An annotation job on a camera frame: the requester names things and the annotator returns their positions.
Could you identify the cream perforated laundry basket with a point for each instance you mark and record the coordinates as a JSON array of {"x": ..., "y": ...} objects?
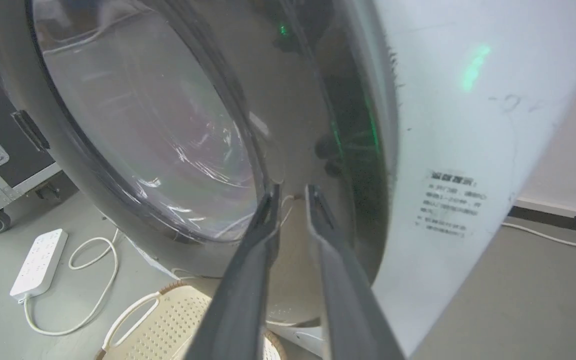
[{"x": 168, "y": 325}]

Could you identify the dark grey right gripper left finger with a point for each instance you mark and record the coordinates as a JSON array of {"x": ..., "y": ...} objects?
[{"x": 240, "y": 295}]

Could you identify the black flight case on wheels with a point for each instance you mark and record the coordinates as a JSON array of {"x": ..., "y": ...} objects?
[{"x": 3, "y": 150}]

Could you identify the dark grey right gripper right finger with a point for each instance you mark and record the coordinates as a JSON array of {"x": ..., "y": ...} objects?
[{"x": 343, "y": 300}]

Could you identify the round washing machine door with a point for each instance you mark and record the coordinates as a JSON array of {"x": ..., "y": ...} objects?
[{"x": 168, "y": 125}]

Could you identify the white washing machine body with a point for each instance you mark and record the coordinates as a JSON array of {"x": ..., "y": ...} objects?
[{"x": 458, "y": 150}]

